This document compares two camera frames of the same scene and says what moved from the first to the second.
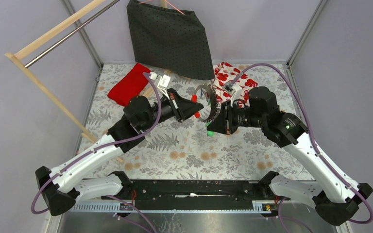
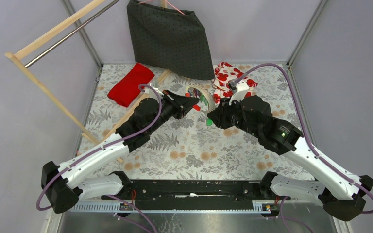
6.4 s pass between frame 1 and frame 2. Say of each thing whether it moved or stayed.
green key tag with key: moved
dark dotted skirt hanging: stayed
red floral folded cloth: stayed
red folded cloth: stayed
